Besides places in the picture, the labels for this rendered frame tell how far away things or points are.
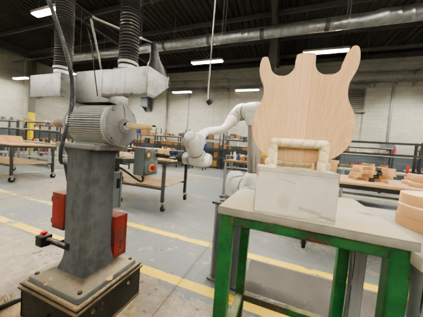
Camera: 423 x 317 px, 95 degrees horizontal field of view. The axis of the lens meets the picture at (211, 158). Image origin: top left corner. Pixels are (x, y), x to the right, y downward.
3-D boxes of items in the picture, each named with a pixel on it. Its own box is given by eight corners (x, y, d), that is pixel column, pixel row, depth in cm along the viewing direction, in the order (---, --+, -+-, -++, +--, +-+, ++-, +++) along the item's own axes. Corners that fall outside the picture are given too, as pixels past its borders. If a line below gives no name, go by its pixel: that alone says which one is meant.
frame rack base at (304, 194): (253, 211, 73) (257, 166, 72) (255, 202, 87) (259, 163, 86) (335, 225, 65) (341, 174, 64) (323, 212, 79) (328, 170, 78)
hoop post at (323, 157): (317, 172, 67) (320, 144, 66) (315, 170, 70) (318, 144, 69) (328, 172, 66) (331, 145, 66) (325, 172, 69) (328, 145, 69)
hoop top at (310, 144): (269, 146, 72) (269, 137, 71) (269, 146, 75) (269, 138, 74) (330, 150, 66) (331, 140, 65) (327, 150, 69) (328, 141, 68)
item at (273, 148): (267, 166, 72) (269, 141, 71) (267, 166, 75) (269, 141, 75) (276, 167, 71) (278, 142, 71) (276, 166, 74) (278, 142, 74)
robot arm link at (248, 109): (248, 193, 172) (271, 199, 156) (237, 197, 161) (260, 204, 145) (250, 104, 162) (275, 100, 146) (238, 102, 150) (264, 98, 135)
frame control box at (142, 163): (111, 180, 142) (113, 145, 140) (133, 177, 162) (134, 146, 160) (138, 185, 133) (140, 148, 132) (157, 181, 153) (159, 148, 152)
